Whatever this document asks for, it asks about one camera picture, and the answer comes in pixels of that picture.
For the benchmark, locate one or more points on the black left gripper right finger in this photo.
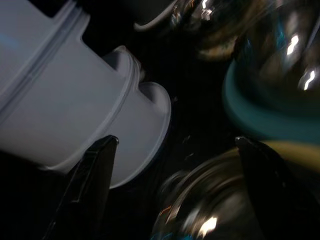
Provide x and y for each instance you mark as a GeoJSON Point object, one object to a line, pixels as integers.
{"type": "Point", "coordinates": [275, 200]}

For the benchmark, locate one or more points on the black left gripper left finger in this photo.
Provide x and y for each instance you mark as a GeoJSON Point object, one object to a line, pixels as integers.
{"type": "Point", "coordinates": [90, 195]}

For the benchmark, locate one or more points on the steel strainer basin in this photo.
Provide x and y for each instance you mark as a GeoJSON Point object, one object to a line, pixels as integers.
{"type": "Point", "coordinates": [205, 195]}

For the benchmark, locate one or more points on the yellow plate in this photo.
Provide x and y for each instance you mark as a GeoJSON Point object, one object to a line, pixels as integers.
{"type": "Point", "coordinates": [295, 150]}

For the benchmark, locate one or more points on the blue plate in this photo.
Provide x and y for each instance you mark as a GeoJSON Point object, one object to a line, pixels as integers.
{"type": "Point", "coordinates": [250, 117]}

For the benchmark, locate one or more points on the white tiered storage rack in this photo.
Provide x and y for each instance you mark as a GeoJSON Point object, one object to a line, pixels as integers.
{"type": "Point", "coordinates": [62, 100]}

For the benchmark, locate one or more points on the steel pot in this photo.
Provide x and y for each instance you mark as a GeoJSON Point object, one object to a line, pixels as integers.
{"type": "Point", "coordinates": [282, 62]}

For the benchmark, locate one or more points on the steel bowl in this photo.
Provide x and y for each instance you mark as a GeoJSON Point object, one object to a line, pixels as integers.
{"type": "Point", "coordinates": [212, 25]}

